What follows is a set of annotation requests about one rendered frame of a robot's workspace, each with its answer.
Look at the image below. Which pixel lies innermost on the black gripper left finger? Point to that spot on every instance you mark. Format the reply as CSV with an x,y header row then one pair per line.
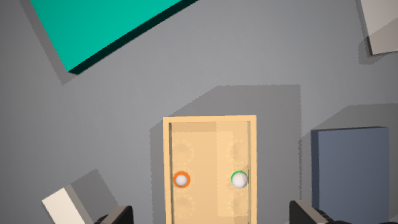
x,y
120,215

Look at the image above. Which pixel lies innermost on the wooden ball-in-hole puzzle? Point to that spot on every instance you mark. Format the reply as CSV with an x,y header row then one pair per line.
x,y
210,169

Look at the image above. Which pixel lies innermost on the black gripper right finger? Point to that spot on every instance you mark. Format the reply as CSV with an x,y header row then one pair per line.
x,y
300,212

